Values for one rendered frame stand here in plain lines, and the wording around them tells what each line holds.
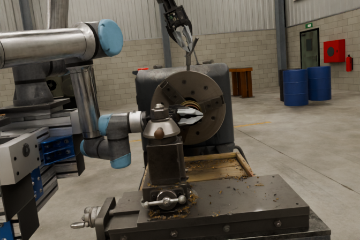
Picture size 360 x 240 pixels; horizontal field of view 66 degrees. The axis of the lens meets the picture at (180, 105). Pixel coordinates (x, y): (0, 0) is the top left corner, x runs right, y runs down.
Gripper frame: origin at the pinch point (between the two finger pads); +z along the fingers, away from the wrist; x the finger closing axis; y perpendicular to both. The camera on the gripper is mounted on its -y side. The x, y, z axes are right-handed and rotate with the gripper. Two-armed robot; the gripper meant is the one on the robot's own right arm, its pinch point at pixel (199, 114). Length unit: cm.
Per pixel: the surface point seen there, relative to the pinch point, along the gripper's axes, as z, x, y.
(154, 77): -17.6, 14.0, -31.7
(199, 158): -1.3, -18.2, -5.3
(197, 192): -4.5, -10.8, 39.0
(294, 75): 277, -31, -584
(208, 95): 5.3, 5.1, -15.8
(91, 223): -28, -13, 44
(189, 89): -2.2, 8.3, -15.8
